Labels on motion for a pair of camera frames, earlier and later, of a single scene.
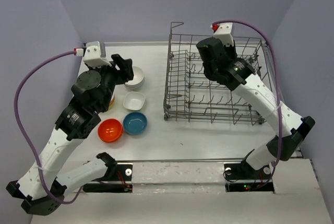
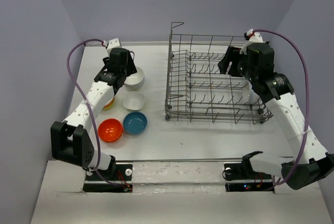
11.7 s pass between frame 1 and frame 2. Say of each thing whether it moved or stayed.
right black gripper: moved
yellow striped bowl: stayed
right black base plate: stayed
